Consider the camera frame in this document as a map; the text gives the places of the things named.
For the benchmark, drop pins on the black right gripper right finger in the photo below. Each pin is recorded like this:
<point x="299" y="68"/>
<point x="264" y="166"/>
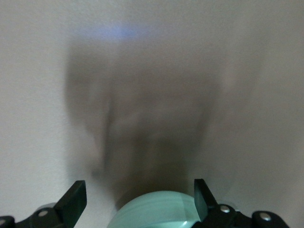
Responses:
<point x="206" y="204"/>

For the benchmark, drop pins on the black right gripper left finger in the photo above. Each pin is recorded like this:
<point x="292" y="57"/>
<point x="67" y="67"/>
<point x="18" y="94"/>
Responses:
<point x="71" y="204"/>

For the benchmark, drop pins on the light green bowl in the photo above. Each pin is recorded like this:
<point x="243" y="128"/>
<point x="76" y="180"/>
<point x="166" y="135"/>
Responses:
<point x="156" y="211"/>

